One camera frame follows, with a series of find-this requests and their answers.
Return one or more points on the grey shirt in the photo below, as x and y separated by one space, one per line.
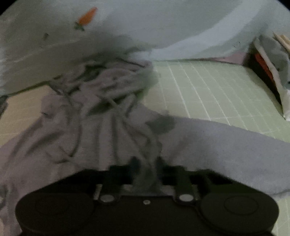
90 136

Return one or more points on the dark box with papers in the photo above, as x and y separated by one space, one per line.
286 106

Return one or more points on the pale printed bed sheet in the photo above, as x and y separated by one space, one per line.
158 22

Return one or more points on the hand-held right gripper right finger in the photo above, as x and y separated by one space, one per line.
172 175

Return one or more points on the grey cloth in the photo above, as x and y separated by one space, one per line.
271 52

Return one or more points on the red and black box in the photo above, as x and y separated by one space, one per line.
260 61

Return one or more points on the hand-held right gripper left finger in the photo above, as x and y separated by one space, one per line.
126 174

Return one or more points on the wooden sticks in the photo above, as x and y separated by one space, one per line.
283 40

